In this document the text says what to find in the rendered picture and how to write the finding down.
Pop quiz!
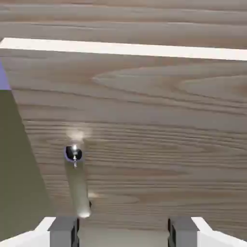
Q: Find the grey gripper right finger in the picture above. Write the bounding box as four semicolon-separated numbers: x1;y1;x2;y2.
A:
167;216;247;247

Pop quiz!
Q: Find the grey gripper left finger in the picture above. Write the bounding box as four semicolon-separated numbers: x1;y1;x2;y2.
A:
0;216;80;247

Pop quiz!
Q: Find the shiny metal door handle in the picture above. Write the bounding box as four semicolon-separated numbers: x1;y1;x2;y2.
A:
64;145;93;219

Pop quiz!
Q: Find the light wood cabinet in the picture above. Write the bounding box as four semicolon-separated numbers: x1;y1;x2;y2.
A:
0;0;247;247

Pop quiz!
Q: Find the wooden cabinet door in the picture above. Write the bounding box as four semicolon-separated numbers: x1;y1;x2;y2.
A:
0;37;247;247

